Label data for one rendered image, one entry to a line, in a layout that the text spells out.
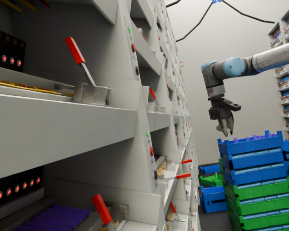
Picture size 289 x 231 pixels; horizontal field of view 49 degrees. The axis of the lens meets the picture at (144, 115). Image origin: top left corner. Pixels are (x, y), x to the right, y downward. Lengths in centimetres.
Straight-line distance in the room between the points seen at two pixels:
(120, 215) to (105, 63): 26
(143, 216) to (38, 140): 37
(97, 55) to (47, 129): 35
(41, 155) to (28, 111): 4
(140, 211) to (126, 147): 11
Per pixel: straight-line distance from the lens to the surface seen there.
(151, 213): 56
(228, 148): 174
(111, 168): 56
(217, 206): 249
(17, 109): 19
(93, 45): 57
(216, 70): 157
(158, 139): 124
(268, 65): 156
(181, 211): 128
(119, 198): 56
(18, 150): 20
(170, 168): 108
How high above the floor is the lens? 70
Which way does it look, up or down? 2 degrees up
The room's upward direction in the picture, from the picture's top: 10 degrees counter-clockwise
